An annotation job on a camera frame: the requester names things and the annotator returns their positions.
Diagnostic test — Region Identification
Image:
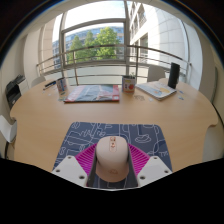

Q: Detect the open white booklet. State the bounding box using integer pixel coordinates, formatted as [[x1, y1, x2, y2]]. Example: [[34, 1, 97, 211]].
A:
[[135, 80, 178, 102]]

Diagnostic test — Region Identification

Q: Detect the dark blue patterned mouse pad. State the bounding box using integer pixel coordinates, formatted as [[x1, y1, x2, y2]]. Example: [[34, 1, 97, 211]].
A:
[[53, 121, 174, 190]]

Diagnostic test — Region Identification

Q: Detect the black office printer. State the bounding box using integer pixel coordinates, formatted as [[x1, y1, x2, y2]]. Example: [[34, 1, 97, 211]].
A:
[[4, 74, 29, 109]]

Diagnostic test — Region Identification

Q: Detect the white cup with red print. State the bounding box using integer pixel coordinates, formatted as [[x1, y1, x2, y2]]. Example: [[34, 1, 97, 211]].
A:
[[121, 74, 137, 94]]

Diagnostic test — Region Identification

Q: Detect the metal balcony railing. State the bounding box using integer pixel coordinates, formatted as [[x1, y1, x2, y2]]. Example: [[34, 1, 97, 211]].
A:
[[35, 43, 193, 86]]

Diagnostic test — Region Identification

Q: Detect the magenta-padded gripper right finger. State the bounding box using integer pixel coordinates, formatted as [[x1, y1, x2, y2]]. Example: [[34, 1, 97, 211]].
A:
[[127, 143, 174, 188]]

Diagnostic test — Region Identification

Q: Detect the tall black speaker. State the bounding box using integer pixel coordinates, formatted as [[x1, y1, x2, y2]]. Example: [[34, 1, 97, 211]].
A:
[[167, 61, 181, 90]]

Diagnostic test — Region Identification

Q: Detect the beige computer mouse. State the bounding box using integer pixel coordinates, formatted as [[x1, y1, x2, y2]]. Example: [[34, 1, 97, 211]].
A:
[[94, 135, 130, 183]]

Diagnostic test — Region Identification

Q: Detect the white chair backrest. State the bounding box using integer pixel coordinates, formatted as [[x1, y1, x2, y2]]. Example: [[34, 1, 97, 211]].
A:
[[147, 64, 167, 83], [30, 75, 47, 88]]

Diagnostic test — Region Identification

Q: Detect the dark blue stapler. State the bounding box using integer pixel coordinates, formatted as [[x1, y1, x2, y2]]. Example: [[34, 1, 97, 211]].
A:
[[42, 79, 58, 91]]

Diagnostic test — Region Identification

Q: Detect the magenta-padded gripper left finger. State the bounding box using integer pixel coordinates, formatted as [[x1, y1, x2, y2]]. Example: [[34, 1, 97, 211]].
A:
[[51, 143, 98, 188]]

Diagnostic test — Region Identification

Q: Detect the white chair with wooden legs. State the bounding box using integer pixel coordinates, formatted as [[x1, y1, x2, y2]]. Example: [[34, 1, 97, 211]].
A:
[[0, 114, 18, 158]]

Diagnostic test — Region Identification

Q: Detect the red-edged flat magazine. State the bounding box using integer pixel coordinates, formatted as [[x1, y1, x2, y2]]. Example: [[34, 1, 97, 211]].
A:
[[63, 84, 121, 104]]

